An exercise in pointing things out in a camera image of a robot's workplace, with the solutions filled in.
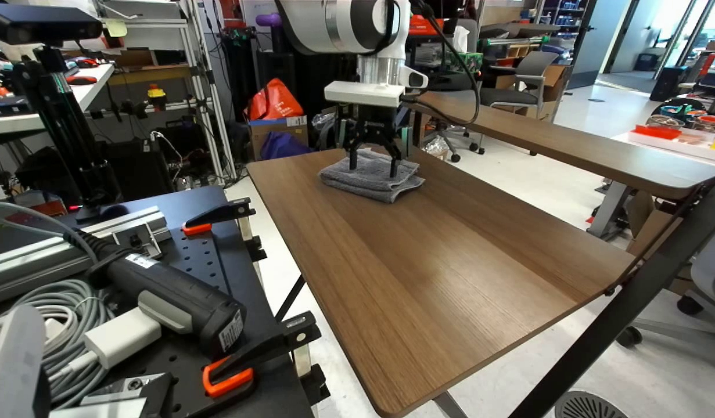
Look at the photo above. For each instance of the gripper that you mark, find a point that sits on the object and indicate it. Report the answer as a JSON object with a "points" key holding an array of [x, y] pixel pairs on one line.
{"points": [[369, 118]]}

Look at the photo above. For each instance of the grey towel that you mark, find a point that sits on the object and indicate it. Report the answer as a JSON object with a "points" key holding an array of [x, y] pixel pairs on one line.
{"points": [[372, 180]]}

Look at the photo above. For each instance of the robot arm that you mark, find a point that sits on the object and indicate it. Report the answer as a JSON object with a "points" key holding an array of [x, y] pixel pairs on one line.
{"points": [[311, 23]]}

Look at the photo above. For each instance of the purple bag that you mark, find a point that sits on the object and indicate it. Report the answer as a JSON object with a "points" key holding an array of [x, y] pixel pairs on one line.
{"points": [[281, 146]]}

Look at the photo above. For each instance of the cardboard box with label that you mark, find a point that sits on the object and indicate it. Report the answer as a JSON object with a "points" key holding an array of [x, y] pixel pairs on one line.
{"points": [[279, 130]]}

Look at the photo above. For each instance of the orange bag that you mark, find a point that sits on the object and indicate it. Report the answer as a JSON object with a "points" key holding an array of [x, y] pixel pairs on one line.
{"points": [[273, 101]]}

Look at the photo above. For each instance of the green tissue box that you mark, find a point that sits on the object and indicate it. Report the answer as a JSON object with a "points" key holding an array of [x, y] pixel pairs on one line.
{"points": [[467, 60]]}

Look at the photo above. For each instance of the black and orange clamp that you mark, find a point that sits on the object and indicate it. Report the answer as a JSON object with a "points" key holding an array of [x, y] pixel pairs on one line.
{"points": [[218, 217], [258, 351]]}

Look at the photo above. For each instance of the grey office chair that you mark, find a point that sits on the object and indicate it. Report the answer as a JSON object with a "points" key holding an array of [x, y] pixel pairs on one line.
{"points": [[528, 72]]}

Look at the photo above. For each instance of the long brown table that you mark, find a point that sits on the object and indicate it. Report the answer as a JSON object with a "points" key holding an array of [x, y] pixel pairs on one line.
{"points": [[566, 142]]}

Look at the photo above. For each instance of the white metal shelf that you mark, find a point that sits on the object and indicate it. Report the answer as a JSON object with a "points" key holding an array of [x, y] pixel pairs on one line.
{"points": [[197, 75]]}

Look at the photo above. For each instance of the large cardboard box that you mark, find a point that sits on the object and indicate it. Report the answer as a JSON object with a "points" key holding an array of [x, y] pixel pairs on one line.
{"points": [[557, 87]]}

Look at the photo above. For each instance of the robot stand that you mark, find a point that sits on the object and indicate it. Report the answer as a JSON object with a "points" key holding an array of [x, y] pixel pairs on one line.
{"points": [[203, 267]]}

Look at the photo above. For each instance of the yellow and red tool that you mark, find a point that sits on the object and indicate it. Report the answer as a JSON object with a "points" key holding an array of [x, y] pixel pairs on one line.
{"points": [[156, 97]]}

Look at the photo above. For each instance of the red tray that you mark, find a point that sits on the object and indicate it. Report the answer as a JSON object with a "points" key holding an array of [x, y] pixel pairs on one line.
{"points": [[657, 132]]}

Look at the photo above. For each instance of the white tray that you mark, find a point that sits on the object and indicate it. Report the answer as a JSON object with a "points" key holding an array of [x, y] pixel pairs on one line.
{"points": [[676, 145]]}

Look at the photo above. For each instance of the black bin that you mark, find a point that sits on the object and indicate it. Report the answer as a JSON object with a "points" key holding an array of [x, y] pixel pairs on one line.
{"points": [[668, 84]]}

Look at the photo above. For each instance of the white power adapter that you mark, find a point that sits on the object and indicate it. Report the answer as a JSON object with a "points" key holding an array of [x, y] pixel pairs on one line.
{"points": [[122, 337]]}

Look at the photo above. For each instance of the row of bowls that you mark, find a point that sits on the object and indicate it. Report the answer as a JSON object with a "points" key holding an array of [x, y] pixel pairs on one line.
{"points": [[691, 119]]}

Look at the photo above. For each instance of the white round fan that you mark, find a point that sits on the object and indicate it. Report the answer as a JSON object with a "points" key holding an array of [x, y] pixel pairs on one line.
{"points": [[589, 406]]}

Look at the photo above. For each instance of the white table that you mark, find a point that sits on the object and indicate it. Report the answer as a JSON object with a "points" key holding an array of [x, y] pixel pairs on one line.
{"points": [[20, 122]]}

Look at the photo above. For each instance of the white office chair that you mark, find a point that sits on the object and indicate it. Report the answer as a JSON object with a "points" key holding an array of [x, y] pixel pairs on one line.
{"points": [[711, 273]]}

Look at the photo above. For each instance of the grey flat panel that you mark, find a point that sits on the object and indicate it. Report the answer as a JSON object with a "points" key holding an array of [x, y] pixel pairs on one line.
{"points": [[14, 371]]}

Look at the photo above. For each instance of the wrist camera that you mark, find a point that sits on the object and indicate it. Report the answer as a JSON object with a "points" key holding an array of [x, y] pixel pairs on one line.
{"points": [[363, 93]]}

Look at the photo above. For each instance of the black hand-held switch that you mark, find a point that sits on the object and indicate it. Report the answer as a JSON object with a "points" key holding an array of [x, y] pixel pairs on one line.
{"points": [[177, 299]]}

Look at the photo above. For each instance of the camera on tripod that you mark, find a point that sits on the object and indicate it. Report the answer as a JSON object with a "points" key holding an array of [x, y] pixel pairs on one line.
{"points": [[61, 110]]}

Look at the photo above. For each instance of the aluminium rail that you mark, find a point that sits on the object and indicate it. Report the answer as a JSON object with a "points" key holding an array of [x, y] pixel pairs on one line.
{"points": [[38, 255]]}

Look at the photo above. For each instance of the aluminium corner bracket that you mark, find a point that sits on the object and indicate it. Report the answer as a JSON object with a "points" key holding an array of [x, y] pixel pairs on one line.
{"points": [[116, 395]]}

